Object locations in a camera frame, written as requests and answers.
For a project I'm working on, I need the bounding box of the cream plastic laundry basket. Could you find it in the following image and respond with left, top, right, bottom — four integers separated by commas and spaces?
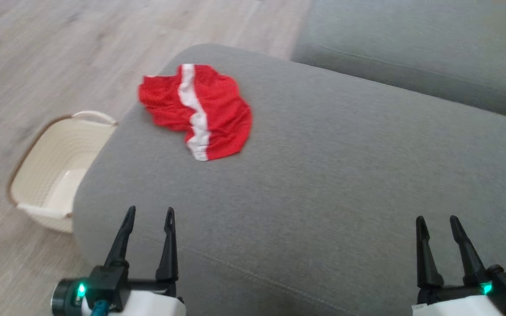
8, 111, 118, 233

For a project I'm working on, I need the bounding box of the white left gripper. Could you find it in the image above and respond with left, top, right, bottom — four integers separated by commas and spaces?
82, 205, 186, 316

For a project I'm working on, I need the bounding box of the grey sofa seat cushion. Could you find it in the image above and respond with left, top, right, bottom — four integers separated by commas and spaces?
72, 43, 506, 316

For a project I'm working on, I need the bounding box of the red and white shirt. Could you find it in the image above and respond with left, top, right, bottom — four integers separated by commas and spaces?
138, 64, 253, 162

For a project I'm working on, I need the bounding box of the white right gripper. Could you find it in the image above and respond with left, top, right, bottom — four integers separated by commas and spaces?
411, 215, 506, 316

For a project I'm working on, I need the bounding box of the grey sofa back cushion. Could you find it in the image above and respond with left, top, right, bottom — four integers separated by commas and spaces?
291, 0, 506, 119

